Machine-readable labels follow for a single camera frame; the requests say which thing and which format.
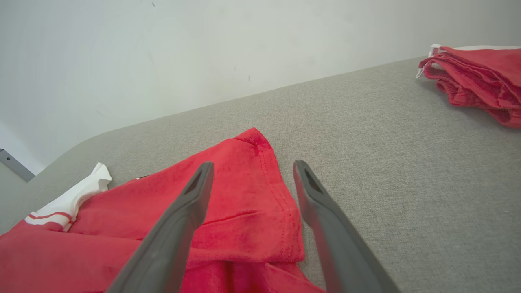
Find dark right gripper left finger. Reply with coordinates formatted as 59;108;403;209
106;161;215;293

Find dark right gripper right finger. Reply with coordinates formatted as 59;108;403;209
293;160;402;293

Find red and white jersey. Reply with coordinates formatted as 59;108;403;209
0;127;327;293

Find red shorts with white trim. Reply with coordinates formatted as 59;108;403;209
416;44;521;129

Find grey fabric sofa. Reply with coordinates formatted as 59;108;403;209
0;56;521;293

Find grey wall trim strip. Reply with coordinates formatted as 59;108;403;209
0;148;36;183

